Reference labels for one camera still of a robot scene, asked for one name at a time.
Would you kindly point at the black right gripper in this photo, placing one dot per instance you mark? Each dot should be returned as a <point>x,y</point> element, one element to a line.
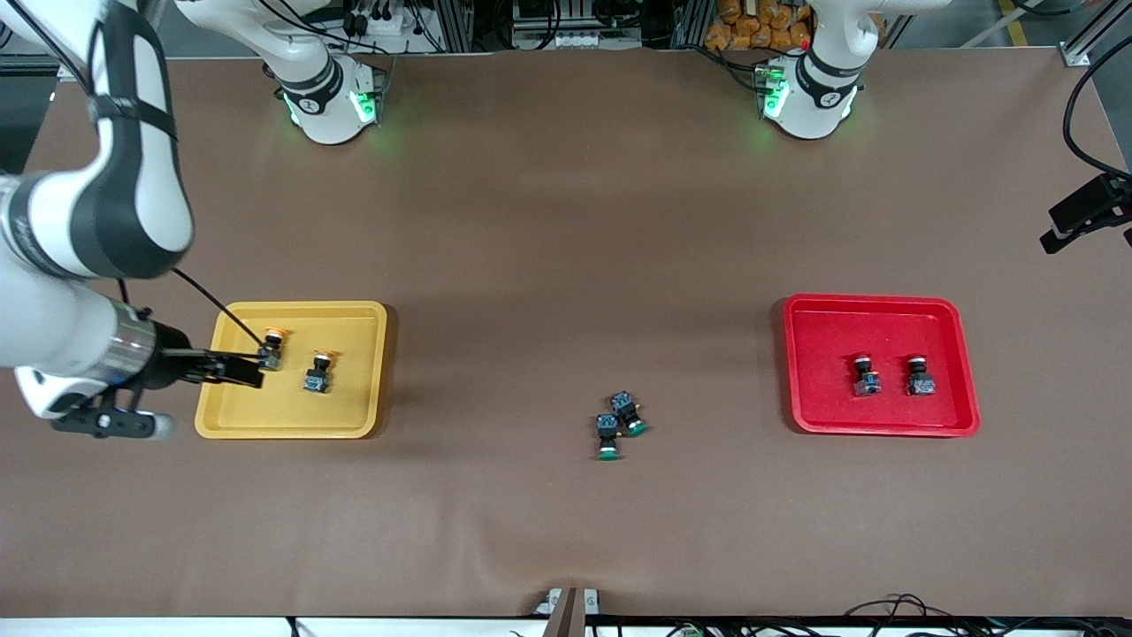
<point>173,357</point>

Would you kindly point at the aluminium frame strut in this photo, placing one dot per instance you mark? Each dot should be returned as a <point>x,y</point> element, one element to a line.
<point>1083,44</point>

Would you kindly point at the brown table mat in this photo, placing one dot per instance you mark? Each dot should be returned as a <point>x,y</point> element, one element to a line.
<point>531,221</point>

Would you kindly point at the yellow push button switch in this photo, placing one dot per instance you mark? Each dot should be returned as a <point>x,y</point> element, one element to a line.
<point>272,341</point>
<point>317,380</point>

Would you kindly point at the white power strip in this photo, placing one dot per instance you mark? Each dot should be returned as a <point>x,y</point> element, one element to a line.
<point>575,40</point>
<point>389,22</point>

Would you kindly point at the red push button switch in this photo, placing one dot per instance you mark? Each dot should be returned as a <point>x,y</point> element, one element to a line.
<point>921,383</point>
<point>868,382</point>

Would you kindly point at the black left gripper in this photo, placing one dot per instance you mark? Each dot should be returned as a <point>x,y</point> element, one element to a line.
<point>1120,193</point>

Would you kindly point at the yellow plastic tray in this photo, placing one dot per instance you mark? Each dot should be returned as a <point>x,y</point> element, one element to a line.
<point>292,411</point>

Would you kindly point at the metal table clamp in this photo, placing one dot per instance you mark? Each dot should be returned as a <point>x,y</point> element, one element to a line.
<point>566,615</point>

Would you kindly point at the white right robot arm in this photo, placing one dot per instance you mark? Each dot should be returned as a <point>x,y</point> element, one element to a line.
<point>53,327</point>

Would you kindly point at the orange bagged goods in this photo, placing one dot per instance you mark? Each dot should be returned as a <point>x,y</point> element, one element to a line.
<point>752,26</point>

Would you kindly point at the green push button switch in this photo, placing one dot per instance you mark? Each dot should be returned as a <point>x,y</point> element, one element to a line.
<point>608,429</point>
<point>626,409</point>

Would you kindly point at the red plastic tray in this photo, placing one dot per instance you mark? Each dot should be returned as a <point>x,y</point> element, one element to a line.
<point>880,323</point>

